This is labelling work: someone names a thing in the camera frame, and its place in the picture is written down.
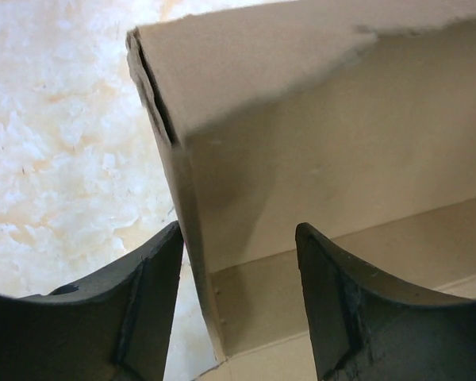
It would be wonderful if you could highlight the brown cardboard box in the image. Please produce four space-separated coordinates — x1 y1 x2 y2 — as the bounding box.
127 1 476 380

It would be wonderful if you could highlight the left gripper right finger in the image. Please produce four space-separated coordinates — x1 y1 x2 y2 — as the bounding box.
295 223 476 380

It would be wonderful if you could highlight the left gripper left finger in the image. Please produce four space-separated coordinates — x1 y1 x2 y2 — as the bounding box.
0 222 183 380

